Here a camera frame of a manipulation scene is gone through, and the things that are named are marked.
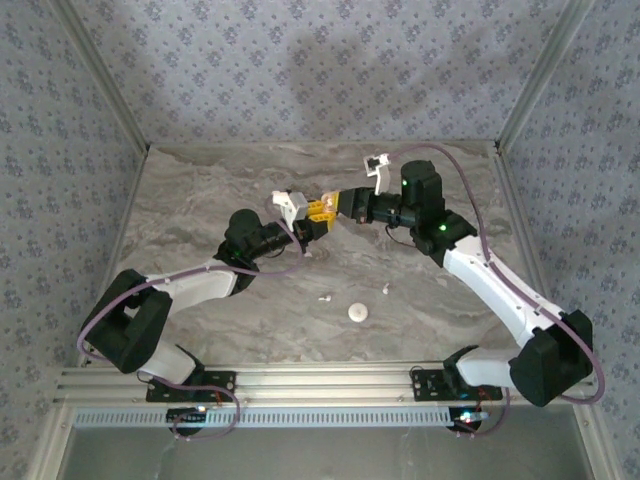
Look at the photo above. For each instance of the aluminium corner post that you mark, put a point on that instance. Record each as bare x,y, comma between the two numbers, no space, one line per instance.
545,75
100,75

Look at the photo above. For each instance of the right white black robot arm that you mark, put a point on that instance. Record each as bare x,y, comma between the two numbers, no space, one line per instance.
485,285

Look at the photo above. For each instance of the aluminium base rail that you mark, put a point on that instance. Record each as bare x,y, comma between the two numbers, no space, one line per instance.
320,382

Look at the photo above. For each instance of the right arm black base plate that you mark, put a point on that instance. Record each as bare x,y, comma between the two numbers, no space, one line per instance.
422,387

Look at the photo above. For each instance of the black controller board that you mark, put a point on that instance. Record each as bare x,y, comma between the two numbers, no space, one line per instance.
187,415
467,417

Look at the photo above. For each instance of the aluminium frame leg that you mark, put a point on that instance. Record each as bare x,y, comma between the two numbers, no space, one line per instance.
592,440
51,440

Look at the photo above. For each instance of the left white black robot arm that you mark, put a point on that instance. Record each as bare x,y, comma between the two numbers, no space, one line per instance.
200,287

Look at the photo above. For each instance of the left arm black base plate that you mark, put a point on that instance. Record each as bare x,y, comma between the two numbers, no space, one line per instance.
225,378

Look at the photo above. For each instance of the round white eggshell piece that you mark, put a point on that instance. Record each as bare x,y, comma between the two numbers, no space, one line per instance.
358,313

